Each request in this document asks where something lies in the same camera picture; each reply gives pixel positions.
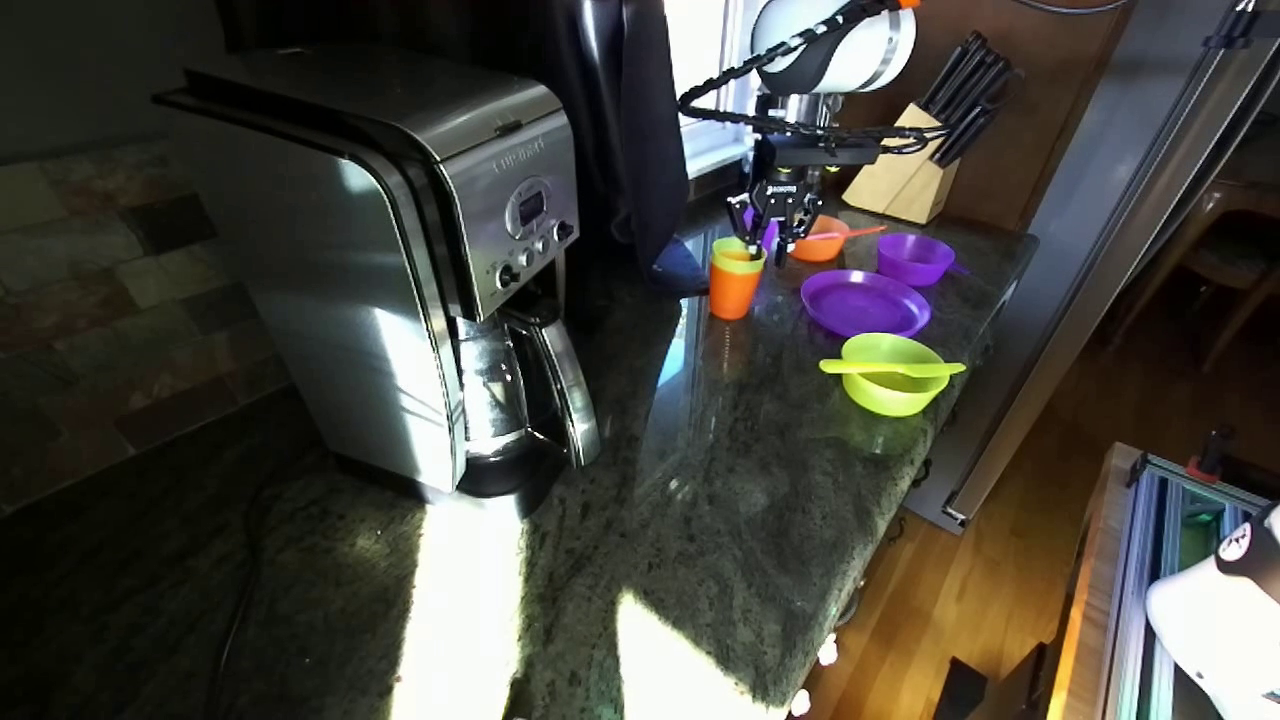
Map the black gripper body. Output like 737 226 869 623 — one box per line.
753 124 847 218

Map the wooden knife block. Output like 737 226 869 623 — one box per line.
839 33 1015 226

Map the green plastic cup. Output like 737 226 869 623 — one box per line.
708 233 773 280

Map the stainless appliance with handle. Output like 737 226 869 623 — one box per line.
935 0 1280 535

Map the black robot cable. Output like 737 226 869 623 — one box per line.
672 0 887 145

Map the orange plastic cup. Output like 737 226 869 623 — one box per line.
704 250 767 322

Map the purple plastic bowl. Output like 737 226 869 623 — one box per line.
871 226 961 289

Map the green plastic bowl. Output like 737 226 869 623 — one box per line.
839 331 950 419

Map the orange plastic bowl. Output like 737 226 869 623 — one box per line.
786 214 852 269

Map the stainless steel coffee maker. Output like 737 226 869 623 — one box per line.
151 44 604 501

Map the window with white frame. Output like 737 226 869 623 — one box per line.
660 0 767 178

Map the purple plastic plate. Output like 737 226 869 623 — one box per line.
794 269 935 339

